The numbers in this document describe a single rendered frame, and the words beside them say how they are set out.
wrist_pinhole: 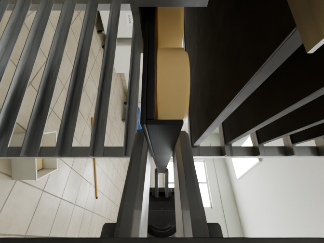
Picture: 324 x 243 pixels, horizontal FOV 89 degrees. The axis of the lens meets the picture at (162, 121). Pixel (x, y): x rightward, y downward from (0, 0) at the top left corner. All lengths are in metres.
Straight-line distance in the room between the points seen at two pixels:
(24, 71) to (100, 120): 0.32
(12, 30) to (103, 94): 0.45
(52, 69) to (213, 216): 4.98
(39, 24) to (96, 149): 0.55
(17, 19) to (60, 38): 0.21
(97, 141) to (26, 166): 0.92
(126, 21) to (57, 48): 2.06
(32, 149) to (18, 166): 0.84
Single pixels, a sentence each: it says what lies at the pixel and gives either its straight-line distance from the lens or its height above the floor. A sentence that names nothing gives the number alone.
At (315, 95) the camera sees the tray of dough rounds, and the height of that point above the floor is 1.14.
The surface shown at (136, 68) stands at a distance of 0.59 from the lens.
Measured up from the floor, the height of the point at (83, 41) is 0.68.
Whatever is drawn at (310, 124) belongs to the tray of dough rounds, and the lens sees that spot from 0.39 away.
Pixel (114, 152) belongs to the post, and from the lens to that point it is 0.49.
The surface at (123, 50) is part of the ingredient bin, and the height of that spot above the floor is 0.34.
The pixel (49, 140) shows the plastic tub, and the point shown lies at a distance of 1.52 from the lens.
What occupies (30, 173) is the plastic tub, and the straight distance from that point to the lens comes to 1.39.
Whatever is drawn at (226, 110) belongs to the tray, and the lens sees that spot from 0.23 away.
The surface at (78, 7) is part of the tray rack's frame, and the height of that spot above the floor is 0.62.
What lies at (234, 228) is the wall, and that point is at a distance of 5.35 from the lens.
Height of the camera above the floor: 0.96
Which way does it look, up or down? level
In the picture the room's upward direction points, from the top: 90 degrees clockwise
